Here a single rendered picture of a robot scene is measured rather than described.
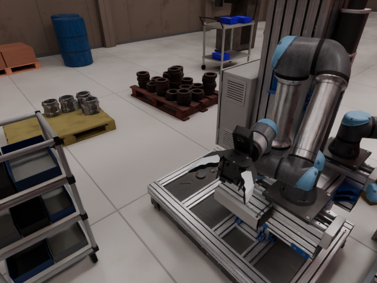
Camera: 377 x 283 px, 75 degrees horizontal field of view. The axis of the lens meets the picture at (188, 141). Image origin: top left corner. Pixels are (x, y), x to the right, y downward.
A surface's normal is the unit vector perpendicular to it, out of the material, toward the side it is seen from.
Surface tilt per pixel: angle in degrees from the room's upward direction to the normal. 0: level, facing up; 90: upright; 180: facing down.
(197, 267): 0
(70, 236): 0
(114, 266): 0
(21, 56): 90
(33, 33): 90
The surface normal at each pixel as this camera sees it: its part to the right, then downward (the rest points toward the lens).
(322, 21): -0.76, 0.36
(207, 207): 0.00, -0.84
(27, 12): 0.66, 0.41
